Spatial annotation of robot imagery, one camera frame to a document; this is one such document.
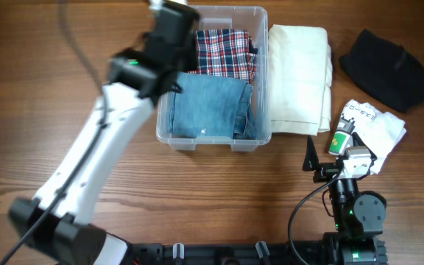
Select folded black garment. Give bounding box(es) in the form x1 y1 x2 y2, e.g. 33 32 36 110
339 29 424 113

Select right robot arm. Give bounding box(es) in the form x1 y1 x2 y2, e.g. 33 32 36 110
303 133 388 265

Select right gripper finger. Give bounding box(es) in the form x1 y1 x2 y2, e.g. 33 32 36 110
351 132 376 160
302 135 319 172

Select blue denim jeans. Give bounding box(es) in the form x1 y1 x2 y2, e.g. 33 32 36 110
169 73 257 140

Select white printed t-shirt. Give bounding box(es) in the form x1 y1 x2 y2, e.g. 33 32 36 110
328 99 406 174

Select folded cream cloth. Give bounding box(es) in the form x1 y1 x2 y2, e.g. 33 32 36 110
269 24 333 135

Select red plaid shirt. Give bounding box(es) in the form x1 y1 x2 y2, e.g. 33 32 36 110
189 29 258 83

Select clear plastic storage container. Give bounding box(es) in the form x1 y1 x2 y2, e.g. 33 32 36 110
156 5 272 152

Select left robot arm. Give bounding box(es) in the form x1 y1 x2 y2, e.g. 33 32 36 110
8 1 200 264

